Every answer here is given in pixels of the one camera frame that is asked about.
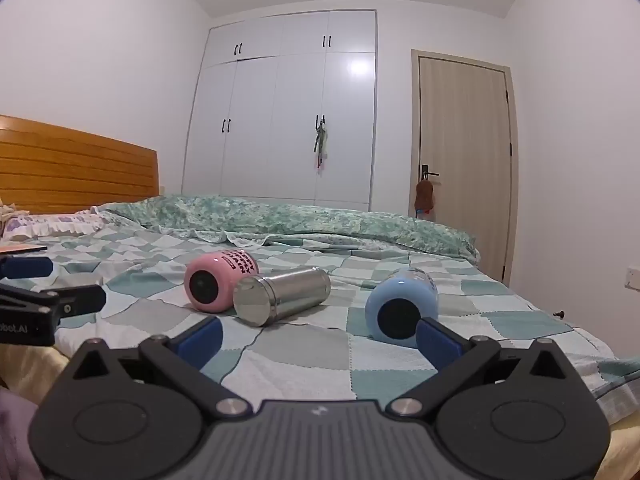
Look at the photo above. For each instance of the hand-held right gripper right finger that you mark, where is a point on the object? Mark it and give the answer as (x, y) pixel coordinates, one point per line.
(440, 344)

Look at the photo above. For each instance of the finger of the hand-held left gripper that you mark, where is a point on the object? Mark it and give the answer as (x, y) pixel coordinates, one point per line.
(82, 300)
(25, 266)

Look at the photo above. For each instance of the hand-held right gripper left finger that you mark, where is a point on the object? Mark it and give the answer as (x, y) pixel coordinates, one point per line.
(199, 339)

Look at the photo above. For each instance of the light blue bottle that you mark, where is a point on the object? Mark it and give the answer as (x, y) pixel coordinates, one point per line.
(397, 307)

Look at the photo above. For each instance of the pink bottle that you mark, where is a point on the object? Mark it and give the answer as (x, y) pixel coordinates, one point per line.
(212, 282)

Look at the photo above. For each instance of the stainless steel bottle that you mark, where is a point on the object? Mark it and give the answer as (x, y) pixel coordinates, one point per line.
(282, 295)

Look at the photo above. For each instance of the flat book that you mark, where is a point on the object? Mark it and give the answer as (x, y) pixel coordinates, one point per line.
(22, 248)

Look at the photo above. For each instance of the purple ruffled pillow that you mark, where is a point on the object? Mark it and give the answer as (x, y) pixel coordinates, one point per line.
(50, 224)

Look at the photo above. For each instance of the purple cloth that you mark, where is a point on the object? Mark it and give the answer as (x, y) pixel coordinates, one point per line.
(15, 435)

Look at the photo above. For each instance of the wooden headboard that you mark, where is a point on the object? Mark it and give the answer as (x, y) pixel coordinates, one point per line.
(75, 170)

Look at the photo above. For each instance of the brown hanging pouch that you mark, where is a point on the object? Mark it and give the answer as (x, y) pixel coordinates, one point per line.
(424, 199)

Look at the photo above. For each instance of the green floral quilt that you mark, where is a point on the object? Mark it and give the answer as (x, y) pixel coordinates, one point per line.
(300, 220)

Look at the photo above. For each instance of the beige wooden door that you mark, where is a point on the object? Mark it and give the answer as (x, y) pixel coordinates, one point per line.
(462, 160)

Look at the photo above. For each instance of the white wardrobe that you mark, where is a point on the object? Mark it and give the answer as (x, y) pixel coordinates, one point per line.
(280, 110)

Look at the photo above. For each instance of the wall socket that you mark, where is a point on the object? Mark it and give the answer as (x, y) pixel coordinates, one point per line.
(633, 278)

